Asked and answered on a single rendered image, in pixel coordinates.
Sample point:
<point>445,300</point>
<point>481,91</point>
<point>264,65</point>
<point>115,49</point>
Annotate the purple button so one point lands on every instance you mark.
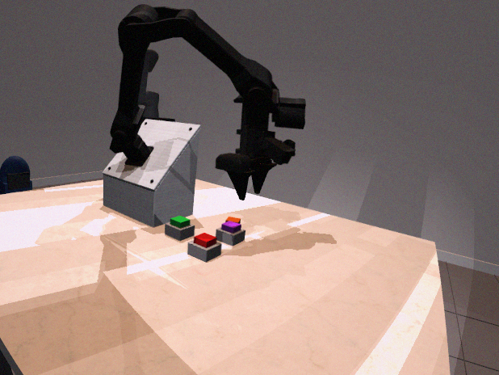
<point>230,233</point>

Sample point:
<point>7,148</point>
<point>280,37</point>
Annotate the green button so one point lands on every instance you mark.
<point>179,228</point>

